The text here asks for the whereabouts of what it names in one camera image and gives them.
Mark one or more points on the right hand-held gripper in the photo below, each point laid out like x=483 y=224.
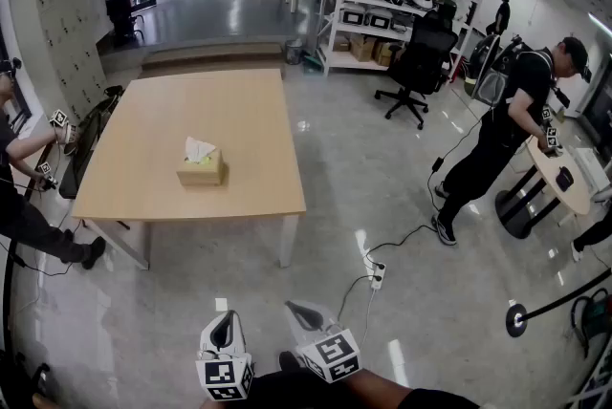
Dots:
x=332 y=354

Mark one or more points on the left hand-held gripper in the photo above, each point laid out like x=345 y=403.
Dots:
x=224 y=373

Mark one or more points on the wooden tissue box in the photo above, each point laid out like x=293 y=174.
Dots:
x=201 y=173

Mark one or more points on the white tissue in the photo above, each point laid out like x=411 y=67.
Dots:
x=197 y=149

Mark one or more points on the person's right forearm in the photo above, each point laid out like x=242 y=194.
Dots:
x=378 y=388

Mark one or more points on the brown cardboard box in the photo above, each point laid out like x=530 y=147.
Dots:
x=362 y=49
x=385 y=53

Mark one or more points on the white storage box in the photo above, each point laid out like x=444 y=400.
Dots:
x=380 y=19
x=354 y=15

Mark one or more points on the white paper sheet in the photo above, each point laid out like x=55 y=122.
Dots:
x=221 y=305

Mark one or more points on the person's black shoe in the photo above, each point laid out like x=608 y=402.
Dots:
x=288 y=360

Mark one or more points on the person's black trousers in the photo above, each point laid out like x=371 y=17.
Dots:
x=287 y=390

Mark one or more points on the white power strip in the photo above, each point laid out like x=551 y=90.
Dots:
x=378 y=275

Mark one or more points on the black stanchion base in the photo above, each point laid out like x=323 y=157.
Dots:
x=517 y=320

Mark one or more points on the light wooden table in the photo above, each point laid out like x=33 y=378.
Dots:
x=191 y=111

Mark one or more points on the black barrier belt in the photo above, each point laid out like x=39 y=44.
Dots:
x=569 y=294

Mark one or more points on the grey waste bin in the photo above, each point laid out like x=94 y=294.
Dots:
x=293 y=51

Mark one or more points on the wooden step platform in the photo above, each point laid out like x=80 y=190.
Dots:
x=210 y=56

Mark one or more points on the black pouch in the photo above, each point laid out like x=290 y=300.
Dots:
x=564 y=178

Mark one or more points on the round wooden table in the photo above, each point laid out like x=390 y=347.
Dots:
x=561 y=173

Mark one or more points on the black office chair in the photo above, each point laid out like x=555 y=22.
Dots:
x=425 y=49

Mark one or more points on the transparent backpack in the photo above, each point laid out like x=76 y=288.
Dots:
x=490 y=72

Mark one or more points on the grey locker cabinet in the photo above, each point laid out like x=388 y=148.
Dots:
x=67 y=34

